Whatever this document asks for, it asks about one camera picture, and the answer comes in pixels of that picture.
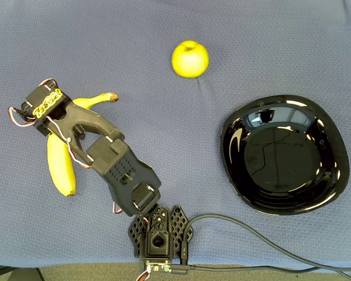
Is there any red white gripper servo wire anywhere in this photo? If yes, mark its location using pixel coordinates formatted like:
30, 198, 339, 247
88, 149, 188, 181
38, 78, 59, 88

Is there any glossy black plate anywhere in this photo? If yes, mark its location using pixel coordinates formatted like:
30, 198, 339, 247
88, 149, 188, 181
220, 94, 350, 217

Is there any red white forearm servo wire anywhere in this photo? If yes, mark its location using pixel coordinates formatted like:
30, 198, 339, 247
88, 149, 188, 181
46, 116, 93, 170

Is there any red white looped servo wire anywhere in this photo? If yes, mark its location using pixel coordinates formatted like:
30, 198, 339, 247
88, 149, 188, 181
8, 107, 37, 127

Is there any blue woven table cloth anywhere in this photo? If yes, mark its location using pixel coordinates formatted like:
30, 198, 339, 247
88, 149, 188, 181
0, 0, 351, 272

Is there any green apple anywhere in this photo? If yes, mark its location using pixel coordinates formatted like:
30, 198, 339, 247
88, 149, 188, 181
171, 40, 210, 79

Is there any black arcing USB cable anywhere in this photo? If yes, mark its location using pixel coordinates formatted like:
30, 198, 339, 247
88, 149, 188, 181
180, 213, 351, 270

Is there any black camera stand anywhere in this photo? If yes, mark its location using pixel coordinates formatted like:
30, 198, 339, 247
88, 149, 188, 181
0, 264, 46, 281

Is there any yellow banana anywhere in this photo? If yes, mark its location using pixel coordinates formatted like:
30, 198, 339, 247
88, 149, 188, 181
46, 92, 120, 197

